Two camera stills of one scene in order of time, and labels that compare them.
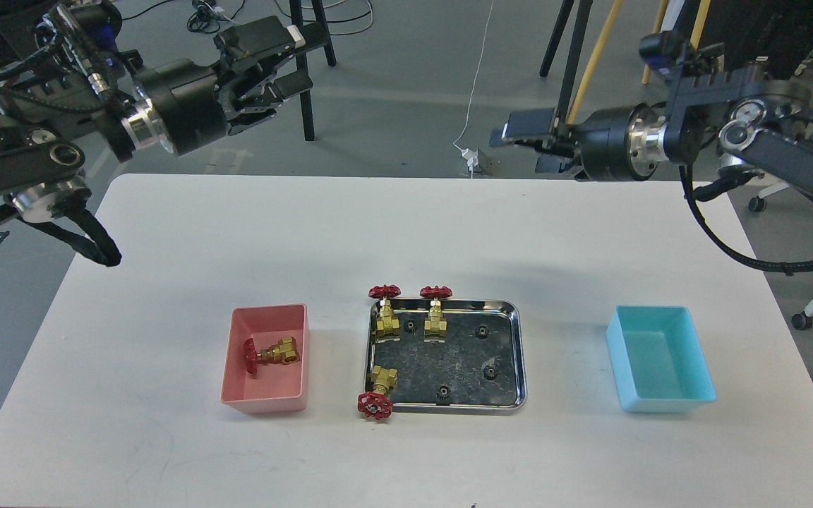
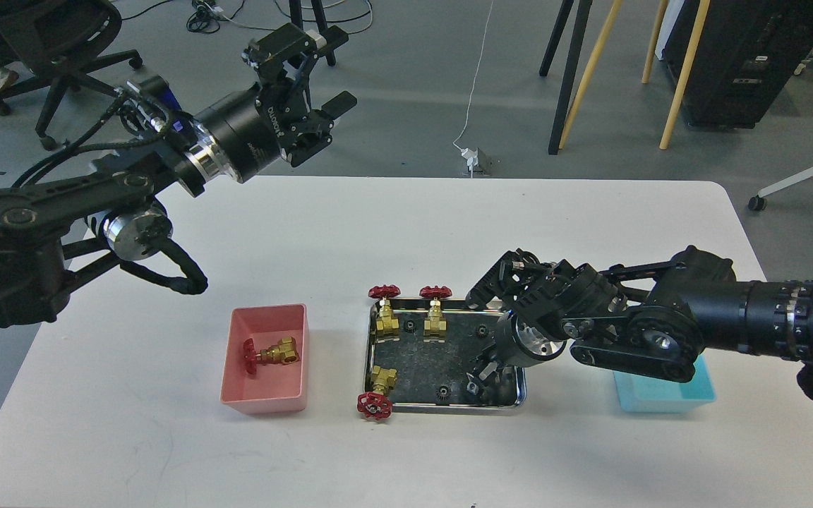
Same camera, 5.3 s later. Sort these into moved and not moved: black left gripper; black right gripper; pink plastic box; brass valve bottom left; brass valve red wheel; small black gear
Moved: black right gripper; black left gripper
Not moved: small black gear; pink plastic box; brass valve bottom left; brass valve red wheel
